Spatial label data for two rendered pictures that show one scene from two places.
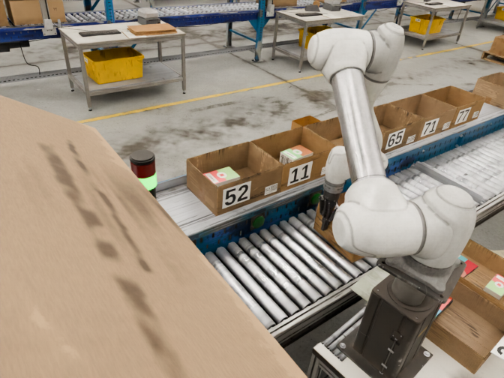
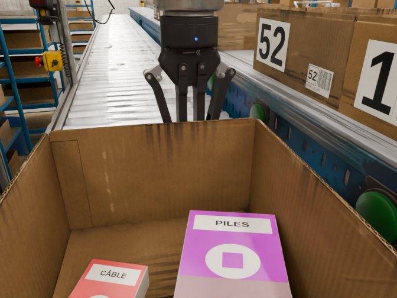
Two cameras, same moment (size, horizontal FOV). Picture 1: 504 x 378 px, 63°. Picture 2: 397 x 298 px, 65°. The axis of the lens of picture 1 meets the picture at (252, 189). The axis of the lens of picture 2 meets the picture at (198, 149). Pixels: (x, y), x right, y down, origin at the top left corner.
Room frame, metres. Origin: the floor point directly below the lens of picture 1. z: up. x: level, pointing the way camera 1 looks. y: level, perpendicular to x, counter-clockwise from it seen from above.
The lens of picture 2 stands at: (1.76, -0.76, 1.08)
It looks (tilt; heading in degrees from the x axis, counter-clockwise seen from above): 26 degrees down; 114
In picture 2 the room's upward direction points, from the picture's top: straight up
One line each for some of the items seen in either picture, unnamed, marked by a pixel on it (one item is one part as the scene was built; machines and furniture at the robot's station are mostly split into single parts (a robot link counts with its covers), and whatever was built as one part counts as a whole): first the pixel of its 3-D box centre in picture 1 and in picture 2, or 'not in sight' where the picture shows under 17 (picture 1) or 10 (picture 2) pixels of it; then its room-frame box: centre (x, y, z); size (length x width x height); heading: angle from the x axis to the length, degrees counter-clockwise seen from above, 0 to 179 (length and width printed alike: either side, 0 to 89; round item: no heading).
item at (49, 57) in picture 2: not in sight; (51, 62); (0.69, 0.16, 0.84); 0.15 x 0.09 x 0.07; 129
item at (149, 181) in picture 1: (143, 172); not in sight; (0.72, 0.23, 1.62); 0.05 x 0.05 x 0.06
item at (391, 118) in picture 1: (383, 127); not in sight; (2.49, -0.83, 0.96); 0.39 x 0.29 x 0.17; 129
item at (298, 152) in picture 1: (295, 157); not in sight; (2.08, -0.24, 0.92); 0.16 x 0.11 x 0.07; 133
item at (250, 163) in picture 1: (234, 176); (343, 48); (1.75, 0.10, 0.96); 0.39 x 0.29 x 0.17; 129
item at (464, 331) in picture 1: (449, 313); not in sight; (1.12, -0.84, 0.80); 0.38 x 0.28 x 0.10; 42
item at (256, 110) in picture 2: (259, 222); (256, 118); (1.59, -0.05, 0.81); 0.07 x 0.01 x 0.07; 129
